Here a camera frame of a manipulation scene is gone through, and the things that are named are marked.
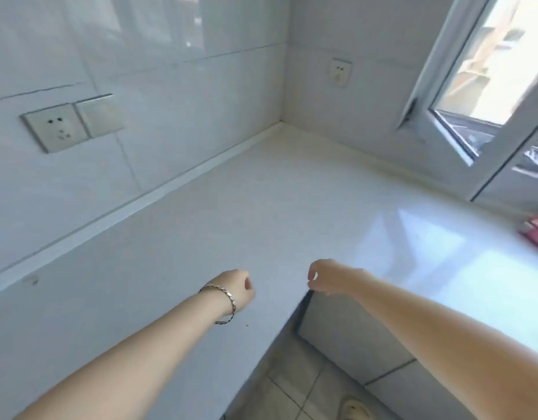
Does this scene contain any small white wall socket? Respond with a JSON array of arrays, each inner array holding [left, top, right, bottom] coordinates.
[[329, 59, 353, 88]]

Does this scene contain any person's beige slipper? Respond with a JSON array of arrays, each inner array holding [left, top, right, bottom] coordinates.
[[340, 395, 375, 420]]

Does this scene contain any white wall power socket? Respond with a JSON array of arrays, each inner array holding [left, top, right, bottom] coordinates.
[[20, 103, 91, 154]]

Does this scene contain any white framed window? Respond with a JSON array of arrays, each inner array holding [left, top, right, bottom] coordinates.
[[396, 0, 538, 202]]

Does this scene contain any red packet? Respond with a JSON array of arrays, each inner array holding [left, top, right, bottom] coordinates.
[[518, 216, 538, 251]]

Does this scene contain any person's left forearm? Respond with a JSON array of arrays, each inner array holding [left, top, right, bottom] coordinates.
[[13, 284, 235, 420]]

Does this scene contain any silver chain bracelet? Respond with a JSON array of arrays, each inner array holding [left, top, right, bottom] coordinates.
[[198, 285, 237, 325]]

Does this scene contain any person's left hand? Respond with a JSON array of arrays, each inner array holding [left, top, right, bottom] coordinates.
[[206, 269, 256, 314]]

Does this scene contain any white blank wall plate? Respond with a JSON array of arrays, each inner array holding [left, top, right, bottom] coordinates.
[[74, 93, 125, 139]]

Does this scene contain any person's right forearm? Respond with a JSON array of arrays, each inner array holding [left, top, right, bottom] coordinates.
[[349, 271, 538, 420]]

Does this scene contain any person's right hand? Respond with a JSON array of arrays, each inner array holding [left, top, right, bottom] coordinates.
[[307, 259, 371, 296]]

